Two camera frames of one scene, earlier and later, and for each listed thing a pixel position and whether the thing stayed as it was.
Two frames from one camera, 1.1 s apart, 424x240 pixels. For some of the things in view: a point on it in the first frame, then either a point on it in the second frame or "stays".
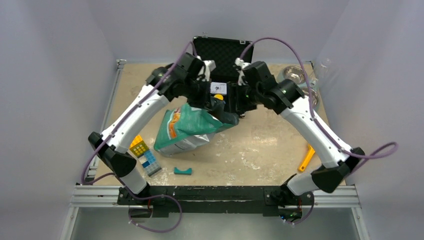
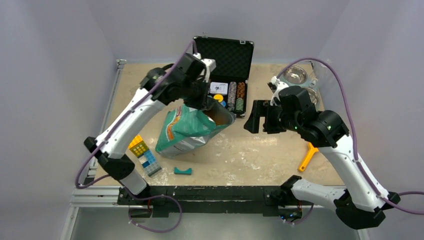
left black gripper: (206, 102) stays
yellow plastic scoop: (311, 151) stays
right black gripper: (235, 91) → (262, 108)
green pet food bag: (183, 129) stays
